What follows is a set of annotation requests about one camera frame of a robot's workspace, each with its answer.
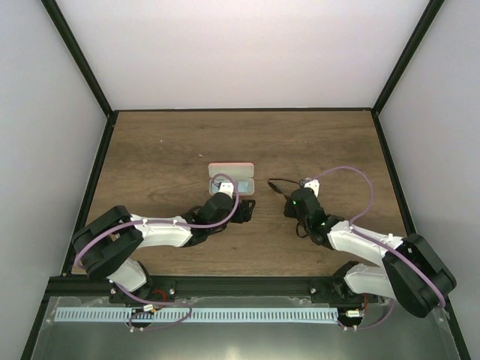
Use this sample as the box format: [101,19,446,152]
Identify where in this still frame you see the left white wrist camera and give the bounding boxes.
[218,181,235,197]

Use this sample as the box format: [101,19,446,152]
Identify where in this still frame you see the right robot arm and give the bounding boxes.
[283,187,457,318]

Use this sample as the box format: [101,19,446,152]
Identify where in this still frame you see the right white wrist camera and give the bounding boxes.
[302,178,320,197]

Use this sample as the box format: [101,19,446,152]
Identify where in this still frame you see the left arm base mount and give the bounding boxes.
[109,275,176,305]

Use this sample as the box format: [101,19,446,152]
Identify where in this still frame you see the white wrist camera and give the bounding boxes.
[302,178,320,197]
[218,181,235,197]

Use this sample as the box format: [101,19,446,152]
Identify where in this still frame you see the pink glasses case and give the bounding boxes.
[208,163,255,196]

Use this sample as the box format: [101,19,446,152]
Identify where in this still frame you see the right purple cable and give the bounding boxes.
[310,166,449,331]

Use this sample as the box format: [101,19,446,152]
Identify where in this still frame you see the light blue cleaning cloth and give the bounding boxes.
[209,181,251,196]

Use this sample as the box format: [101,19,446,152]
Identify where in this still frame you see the purple cable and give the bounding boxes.
[73,173,241,333]
[310,166,449,331]

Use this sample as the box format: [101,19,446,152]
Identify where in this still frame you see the black sunglasses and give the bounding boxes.
[267,178,301,199]

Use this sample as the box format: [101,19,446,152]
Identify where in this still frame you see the grey metal front plate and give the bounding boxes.
[22,297,460,359]

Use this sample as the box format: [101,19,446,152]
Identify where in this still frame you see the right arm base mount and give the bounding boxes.
[307,277,365,307]

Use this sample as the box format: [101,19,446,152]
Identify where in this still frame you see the light blue slotted strip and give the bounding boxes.
[54,307,338,324]

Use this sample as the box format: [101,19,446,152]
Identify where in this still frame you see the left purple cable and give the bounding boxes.
[73,173,241,333]

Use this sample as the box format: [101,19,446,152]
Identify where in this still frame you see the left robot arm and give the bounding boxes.
[71,192,256,303]

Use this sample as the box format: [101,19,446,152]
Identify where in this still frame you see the black aluminium frame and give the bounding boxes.
[22,0,472,360]

